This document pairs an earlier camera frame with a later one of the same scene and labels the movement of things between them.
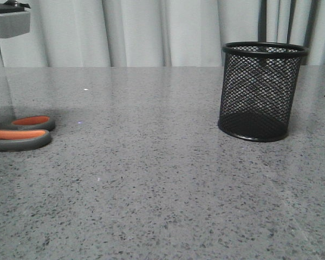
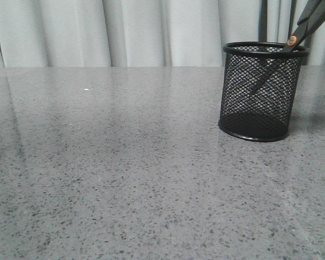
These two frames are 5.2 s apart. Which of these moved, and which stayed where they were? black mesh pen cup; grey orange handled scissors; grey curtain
Moved: grey orange handled scissors
Stayed: black mesh pen cup; grey curtain
